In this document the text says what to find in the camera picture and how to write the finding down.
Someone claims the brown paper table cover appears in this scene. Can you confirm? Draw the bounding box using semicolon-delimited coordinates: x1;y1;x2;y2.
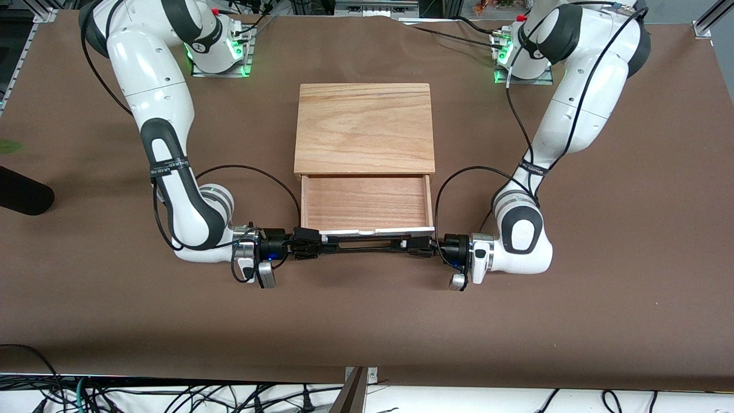
0;9;734;392

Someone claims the white-fronted wooden drawer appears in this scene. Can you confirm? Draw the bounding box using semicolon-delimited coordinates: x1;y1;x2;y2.
299;174;436;237

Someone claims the grey metal mount bar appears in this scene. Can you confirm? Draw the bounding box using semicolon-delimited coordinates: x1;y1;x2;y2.
329;367;366;413

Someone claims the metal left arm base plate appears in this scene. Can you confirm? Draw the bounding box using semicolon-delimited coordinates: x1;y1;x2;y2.
494;64;555;85

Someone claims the aluminium frame rail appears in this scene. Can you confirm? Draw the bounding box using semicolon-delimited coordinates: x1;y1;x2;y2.
335;0;420;18

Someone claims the black base power cable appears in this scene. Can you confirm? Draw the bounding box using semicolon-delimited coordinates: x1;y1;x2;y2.
412;16;506;51

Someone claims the small metal bracket plate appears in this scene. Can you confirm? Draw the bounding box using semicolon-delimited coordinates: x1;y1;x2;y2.
345;364;378;384

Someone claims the aluminium profile corner post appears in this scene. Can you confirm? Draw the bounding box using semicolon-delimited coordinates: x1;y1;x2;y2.
693;0;734;38

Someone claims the black cylinder object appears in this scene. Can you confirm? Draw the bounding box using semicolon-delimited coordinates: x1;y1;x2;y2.
0;165;56;216

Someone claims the black looped floor cable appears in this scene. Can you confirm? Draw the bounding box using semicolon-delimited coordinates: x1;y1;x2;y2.
0;344;61;413

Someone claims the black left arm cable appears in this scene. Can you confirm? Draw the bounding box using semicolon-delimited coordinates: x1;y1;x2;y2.
434;2;649;231

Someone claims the wooden drawer cabinet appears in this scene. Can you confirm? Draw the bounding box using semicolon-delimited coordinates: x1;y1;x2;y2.
294;83;436;184

